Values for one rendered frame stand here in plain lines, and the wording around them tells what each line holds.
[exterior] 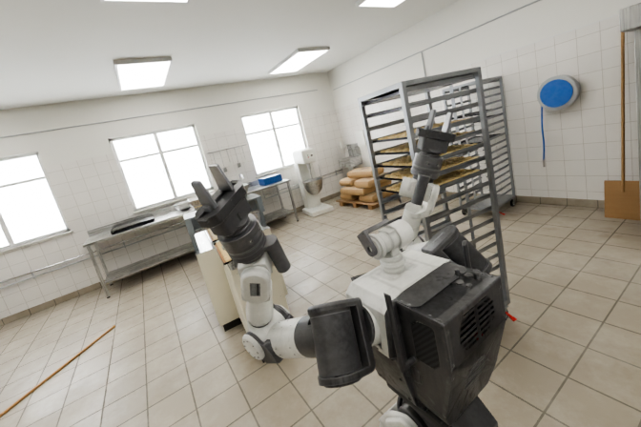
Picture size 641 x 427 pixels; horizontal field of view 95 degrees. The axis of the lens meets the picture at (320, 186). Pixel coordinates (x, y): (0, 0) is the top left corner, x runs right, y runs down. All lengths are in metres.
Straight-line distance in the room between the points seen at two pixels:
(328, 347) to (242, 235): 0.28
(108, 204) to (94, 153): 0.85
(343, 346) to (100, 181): 5.66
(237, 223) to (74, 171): 5.55
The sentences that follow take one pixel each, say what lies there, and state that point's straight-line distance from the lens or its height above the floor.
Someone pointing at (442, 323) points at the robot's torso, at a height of 1.28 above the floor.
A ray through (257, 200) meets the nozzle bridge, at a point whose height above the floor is 1.14.
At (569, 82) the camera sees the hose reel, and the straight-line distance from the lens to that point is 4.55.
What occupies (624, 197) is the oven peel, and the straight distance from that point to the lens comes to 4.52.
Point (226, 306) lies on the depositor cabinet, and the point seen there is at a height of 0.25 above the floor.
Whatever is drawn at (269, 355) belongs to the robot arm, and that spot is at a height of 1.14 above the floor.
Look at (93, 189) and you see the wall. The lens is 6.08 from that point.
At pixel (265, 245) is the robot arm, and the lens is 0.66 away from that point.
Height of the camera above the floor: 1.65
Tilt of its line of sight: 10 degrees down
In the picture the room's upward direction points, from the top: 13 degrees counter-clockwise
